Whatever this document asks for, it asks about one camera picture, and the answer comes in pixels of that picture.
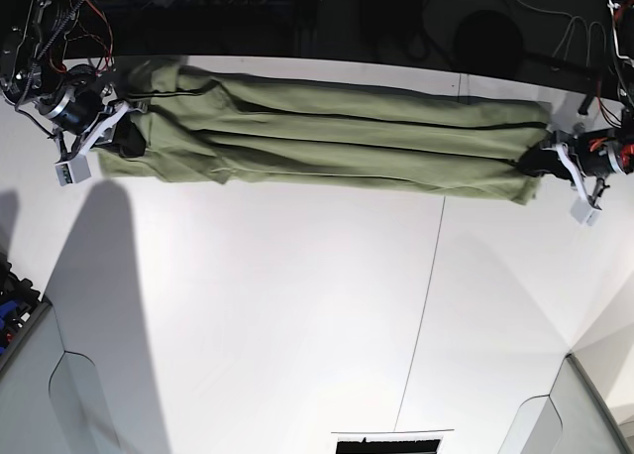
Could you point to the blue and black clutter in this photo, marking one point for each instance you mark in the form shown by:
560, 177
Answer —
18, 303

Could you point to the black round stool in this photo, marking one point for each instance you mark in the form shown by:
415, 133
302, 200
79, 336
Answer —
489, 43

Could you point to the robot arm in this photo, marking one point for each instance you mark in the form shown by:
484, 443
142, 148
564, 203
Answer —
612, 83
57, 69

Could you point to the left grey table partition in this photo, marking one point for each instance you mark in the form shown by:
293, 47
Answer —
52, 400

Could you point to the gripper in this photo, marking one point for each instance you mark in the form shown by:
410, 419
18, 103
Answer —
82, 119
587, 158

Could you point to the grey table partition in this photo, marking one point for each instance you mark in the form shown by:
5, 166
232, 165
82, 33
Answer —
52, 400
572, 418

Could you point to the right grey table partition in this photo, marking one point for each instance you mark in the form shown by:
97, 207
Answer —
572, 418

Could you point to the table cable hatch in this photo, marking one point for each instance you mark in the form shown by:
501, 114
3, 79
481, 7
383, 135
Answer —
397, 442

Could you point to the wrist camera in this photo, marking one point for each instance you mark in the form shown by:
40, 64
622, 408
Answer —
73, 171
584, 213

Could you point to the green t-shirt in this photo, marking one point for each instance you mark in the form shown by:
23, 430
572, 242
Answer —
199, 125

